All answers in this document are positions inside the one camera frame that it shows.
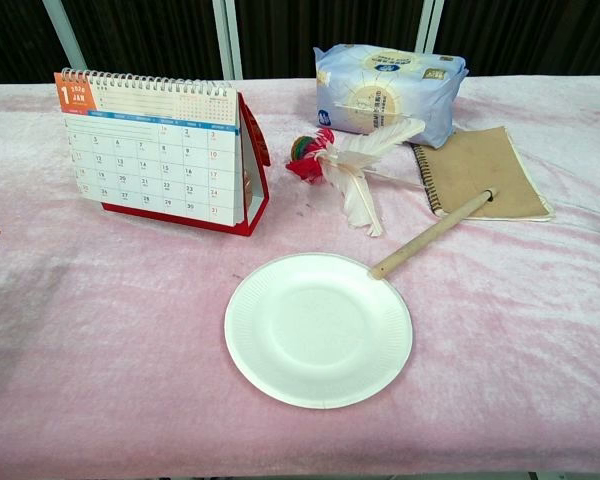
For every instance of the white desk calendar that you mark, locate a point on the white desk calendar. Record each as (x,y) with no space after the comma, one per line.
(150,160)

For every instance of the white paper plate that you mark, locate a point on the white paper plate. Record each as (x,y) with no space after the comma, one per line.
(317,330)

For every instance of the white feather shuttlecock toy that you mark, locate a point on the white feather shuttlecock toy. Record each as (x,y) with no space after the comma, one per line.
(347,165)

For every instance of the blue tissue pack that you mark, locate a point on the blue tissue pack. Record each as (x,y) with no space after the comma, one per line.
(380,90)

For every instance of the wooden stick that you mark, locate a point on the wooden stick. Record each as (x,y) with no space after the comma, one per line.
(430,235)

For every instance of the brown spiral notebook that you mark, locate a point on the brown spiral notebook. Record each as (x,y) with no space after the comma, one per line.
(480,165)

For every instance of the pink plush tablecloth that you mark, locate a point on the pink plush tablecloth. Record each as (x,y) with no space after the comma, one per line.
(480,350)

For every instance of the grey metal frame post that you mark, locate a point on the grey metal frame post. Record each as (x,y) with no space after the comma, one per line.
(426,22)
(228,37)
(65,35)

